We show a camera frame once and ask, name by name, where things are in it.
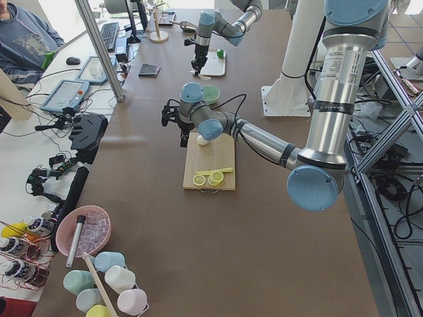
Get wooden cutting board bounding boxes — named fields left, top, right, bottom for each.
left=182, top=132, right=236, bottom=191

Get black long bar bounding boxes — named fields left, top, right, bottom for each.
left=50, top=166, right=89, bottom=253

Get person in blue hoodie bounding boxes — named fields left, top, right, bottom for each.
left=1, top=1, right=65, bottom=85

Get black computer mouse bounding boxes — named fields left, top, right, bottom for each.
left=65, top=57, right=81, bottom=65

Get grey blue plastic cup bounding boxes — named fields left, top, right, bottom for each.
left=75, top=288, right=104, bottom=313

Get blue teach pendant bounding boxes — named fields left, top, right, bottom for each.
left=75, top=56, right=107, bottom=85
left=40, top=80, right=90, bottom=113

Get wooden stick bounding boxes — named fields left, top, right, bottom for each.
left=82, top=252, right=118, bottom=317

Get pink plastic cup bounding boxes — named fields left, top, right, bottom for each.
left=117, top=289, right=148, bottom=316

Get light blue plastic cup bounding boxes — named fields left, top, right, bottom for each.
left=95, top=251, right=126, bottom=273

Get wooden stand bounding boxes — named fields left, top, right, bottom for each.
left=148, top=3, right=169, bottom=43

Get white steamed bun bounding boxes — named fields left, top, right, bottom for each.
left=196, top=134, right=209, bottom=147

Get aluminium frame post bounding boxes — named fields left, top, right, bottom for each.
left=75, top=0, right=124, bottom=102

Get copper wire bottle rack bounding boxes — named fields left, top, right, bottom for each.
left=1, top=221, right=55, bottom=291

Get single lemon slice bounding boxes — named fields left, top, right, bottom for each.
left=192, top=174, right=206, bottom=187

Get stacked lemon slices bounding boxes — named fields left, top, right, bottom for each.
left=208, top=172, right=224, bottom=186

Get yellow plastic knife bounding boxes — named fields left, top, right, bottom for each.
left=196, top=167, right=233, bottom=176

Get yellow plastic cup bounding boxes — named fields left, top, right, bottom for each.
left=85, top=304, right=111, bottom=317

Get black keyboard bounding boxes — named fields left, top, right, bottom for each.
left=100, top=22, right=119, bottom=52

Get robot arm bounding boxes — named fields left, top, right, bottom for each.
left=161, top=1, right=390, bottom=211
left=184, top=0, right=262, bottom=75

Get pink bowl with ice cubes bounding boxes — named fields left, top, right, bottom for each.
left=56, top=205, right=112, bottom=258

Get mint green plastic cup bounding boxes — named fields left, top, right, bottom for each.
left=63, top=270, right=95, bottom=296

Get metal cylinder tool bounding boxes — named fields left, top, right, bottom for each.
left=65, top=215, right=86, bottom=269

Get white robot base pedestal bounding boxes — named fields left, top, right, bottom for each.
left=262, top=0, right=325, bottom=117

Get green lime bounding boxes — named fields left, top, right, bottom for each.
left=216, top=49, right=225, bottom=59

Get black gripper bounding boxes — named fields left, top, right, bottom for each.
left=161, top=98, right=194, bottom=147
left=184, top=36, right=209, bottom=77

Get mint green bowl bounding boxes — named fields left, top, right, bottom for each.
left=202, top=85, right=221, bottom=105

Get white plastic cup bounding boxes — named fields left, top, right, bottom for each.
left=104, top=265, right=135, bottom=294

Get folded grey cloth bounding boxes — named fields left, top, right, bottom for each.
left=138, top=63, right=161, bottom=78

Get cream rabbit serving tray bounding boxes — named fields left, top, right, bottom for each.
left=200, top=50, right=226, bottom=77

